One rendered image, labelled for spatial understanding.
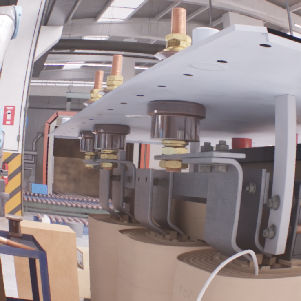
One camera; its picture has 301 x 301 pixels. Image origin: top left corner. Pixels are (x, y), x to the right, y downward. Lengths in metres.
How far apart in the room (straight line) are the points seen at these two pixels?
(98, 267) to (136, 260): 0.46
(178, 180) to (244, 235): 0.38
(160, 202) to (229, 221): 0.48
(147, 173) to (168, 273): 0.26
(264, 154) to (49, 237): 1.32
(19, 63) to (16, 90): 0.69
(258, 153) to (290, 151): 0.64
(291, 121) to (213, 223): 0.22
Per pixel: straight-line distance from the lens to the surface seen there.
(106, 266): 1.55
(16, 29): 1.36
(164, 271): 1.09
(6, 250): 1.76
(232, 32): 0.43
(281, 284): 0.69
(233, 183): 0.77
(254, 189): 0.80
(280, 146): 0.77
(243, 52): 0.53
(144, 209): 1.20
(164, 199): 1.21
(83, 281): 4.35
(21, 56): 11.73
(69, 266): 2.42
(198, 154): 0.79
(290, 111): 0.76
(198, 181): 1.04
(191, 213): 1.19
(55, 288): 2.44
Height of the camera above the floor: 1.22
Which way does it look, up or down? 3 degrees up
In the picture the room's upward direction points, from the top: 3 degrees clockwise
